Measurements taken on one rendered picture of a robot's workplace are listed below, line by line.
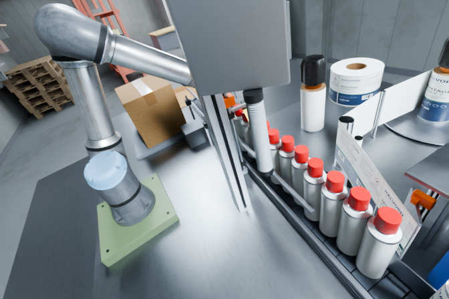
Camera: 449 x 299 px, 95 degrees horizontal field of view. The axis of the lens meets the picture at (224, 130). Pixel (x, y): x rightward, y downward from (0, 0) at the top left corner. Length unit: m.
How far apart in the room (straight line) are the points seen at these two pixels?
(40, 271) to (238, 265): 0.67
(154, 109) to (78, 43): 0.56
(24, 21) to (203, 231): 7.91
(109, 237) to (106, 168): 0.25
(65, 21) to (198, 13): 0.34
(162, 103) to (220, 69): 0.73
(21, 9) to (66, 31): 7.67
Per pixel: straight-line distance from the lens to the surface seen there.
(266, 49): 0.36
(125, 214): 0.80
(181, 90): 1.73
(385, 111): 0.91
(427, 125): 1.01
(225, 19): 0.35
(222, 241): 0.71
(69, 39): 0.60
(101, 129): 0.79
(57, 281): 0.95
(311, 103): 0.84
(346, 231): 0.54
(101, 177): 0.71
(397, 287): 0.63
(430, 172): 0.46
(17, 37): 8.32
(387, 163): 0.84
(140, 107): 1.05
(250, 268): 0.67
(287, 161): 0.59
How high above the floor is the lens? 1.45
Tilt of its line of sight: 35 degrees down
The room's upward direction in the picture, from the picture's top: 16 degrees counter-clockwise
